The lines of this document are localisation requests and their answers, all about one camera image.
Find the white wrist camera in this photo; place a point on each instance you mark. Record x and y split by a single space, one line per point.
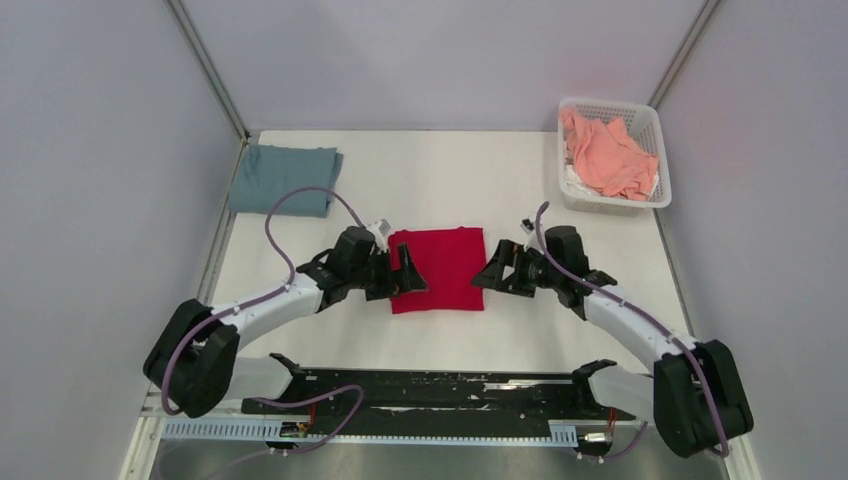
528 227
381 231

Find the pink t shirt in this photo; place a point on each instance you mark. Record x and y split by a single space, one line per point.
607 158

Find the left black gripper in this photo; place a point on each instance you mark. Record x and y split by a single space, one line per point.
408 278

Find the white plastic basket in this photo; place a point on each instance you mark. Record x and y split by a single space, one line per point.
644 127

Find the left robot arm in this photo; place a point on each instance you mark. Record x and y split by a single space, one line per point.
195 360

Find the red t shirt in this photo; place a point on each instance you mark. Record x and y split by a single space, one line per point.
447 260

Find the aluminium frame rail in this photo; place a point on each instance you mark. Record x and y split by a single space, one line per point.
590 441

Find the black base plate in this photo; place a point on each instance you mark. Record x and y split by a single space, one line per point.
400 404

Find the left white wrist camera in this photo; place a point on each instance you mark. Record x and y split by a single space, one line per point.
381 231

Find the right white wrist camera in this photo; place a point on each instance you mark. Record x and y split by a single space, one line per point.
528 227

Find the white cloth in basket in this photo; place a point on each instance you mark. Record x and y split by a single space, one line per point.
573 181

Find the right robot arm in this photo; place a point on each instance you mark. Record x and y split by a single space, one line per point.
691 392

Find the folded blue t shirt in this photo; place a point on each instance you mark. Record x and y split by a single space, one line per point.
266 173

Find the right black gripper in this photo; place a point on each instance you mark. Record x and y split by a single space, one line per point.
510 255

